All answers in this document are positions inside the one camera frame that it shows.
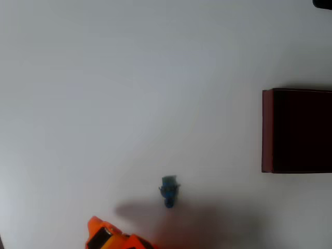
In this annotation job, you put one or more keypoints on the small blue toy figure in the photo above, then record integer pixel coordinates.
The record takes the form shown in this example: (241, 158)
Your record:
(169, 190)

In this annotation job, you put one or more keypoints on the dark red box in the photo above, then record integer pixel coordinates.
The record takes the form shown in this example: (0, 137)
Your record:
(298, 131)

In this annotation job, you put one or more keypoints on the black object at corner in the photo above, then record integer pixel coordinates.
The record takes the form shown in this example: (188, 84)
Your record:
(323, 3)

